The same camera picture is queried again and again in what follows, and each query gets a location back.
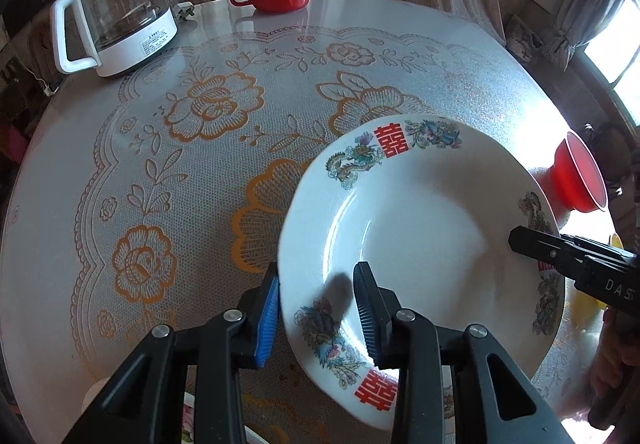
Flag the red plastic bowl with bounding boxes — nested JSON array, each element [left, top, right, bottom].
[[550, 131, 608, 213]]

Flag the white plate with red characters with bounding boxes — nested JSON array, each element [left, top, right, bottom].
[[278, 114, 565, 430]]

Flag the yellow bowl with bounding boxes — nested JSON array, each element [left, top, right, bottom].
[[608, 233, 624, 249]]

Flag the white plate with pink roses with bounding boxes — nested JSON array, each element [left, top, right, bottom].
[[81, 377, 268, 444]]

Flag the person's right hand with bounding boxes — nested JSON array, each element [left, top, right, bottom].
[[588, 306, 639, 430]]

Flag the lace tablecloth with gold flowers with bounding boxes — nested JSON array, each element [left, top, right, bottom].
[[1, 0, 614, 443]]

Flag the printed sack on floor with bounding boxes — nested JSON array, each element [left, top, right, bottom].
[[504, 15, 542, 66]]

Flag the grey window curtain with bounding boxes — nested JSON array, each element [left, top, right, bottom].
[[540, 0, 625, 71]]

